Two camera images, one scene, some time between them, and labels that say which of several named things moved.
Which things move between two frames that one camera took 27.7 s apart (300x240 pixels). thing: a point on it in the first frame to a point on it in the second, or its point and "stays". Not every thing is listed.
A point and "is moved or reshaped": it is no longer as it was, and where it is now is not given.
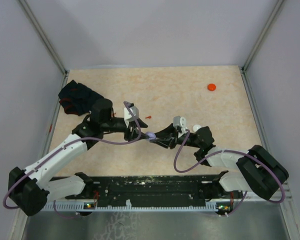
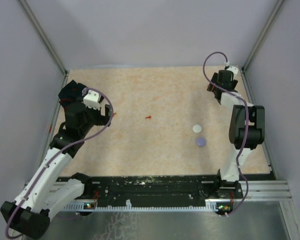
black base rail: [153, 191] stays
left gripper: [131, 135] to [102, 120]
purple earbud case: [151, 135] is moved or reshaped
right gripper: [168, 137] to [211, 88]
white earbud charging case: [196, 127] stays
